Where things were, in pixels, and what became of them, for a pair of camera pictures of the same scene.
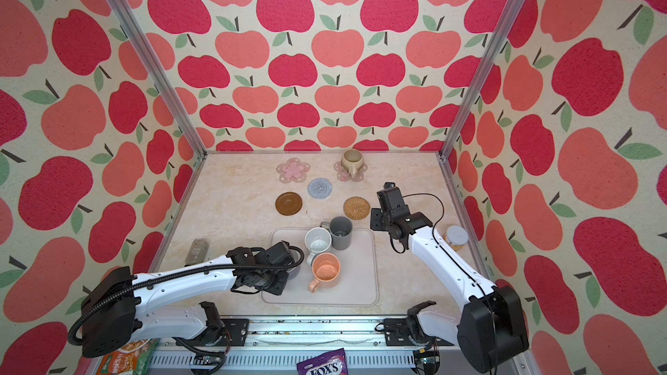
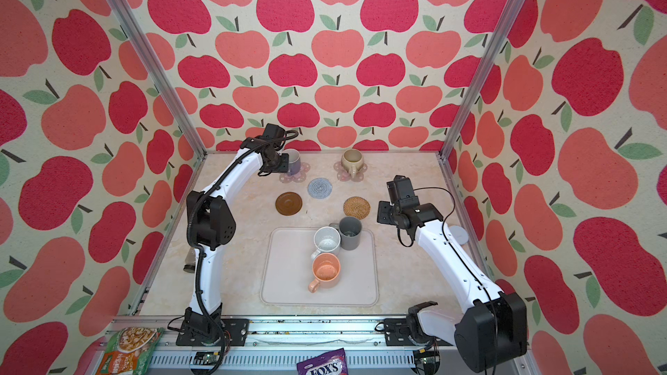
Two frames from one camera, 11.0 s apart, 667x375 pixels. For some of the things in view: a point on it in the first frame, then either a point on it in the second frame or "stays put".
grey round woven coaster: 320,187 stays put
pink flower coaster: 344,175 stays put
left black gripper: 280,289 → 283,168
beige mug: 353,161 stays put
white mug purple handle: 293,273 → 293,161
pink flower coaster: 293,170 stays put
